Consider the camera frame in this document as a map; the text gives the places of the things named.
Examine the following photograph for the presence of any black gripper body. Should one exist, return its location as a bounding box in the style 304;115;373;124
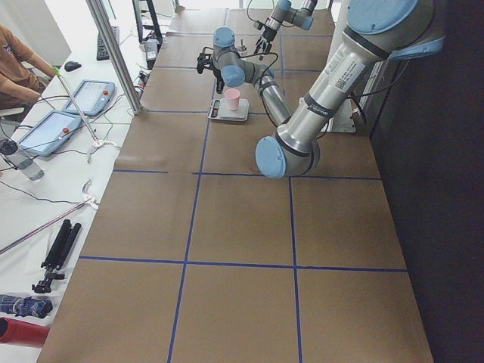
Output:
213;68;225;91
262;24;276;42

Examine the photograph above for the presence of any pink plastic cup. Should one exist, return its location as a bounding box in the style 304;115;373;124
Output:
224;88;240;111

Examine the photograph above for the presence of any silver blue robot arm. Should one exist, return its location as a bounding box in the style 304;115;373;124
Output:
197;0;447;178
253;0;318;61

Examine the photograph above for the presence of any silver digital kitchen scale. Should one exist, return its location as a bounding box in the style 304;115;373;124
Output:
207;98;250;122

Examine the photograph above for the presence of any black monitor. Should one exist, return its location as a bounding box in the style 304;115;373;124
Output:
131;0;167;45

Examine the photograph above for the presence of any black keyboard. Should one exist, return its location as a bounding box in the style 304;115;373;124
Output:
96;26;119;61

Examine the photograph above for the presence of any far blue teach pendant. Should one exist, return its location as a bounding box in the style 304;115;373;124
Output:
73;79;116;116

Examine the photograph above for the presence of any blue teach pendant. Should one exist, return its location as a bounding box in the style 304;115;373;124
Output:
17;110;82;157
73;79;116;116

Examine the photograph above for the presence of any black computer mouse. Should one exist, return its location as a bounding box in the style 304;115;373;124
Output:
64;61;82;72

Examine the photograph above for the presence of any green tipped reacher grabber stick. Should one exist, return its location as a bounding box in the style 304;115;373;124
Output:
52;67;120;150

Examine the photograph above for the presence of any pink reacher grabber stick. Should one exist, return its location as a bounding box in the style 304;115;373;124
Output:
0;178;98;254

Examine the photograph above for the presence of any near blue teach pendant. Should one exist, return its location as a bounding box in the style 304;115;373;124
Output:
17;110;82;157

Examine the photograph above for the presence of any person in brown shirt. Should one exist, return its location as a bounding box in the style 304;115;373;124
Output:
1;26;55;110

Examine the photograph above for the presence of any black folded tripod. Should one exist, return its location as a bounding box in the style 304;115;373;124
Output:
32;219;82;293

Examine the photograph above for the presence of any clear water bottle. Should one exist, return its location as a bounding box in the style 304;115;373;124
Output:
1;138;45;181

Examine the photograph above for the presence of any blue folded umbrella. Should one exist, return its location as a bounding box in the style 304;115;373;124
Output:
1;294;53;318

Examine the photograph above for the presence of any red cylinder bottle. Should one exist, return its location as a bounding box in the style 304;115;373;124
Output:
1;318;50;348

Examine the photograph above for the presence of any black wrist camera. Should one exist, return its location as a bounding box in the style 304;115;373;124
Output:
253;20;264;30
197;52;213;74

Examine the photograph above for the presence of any black camera cable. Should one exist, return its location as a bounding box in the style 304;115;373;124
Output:
246;0;283;76

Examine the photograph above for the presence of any aluminium frame post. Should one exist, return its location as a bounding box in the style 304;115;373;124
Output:
86;0;143;115

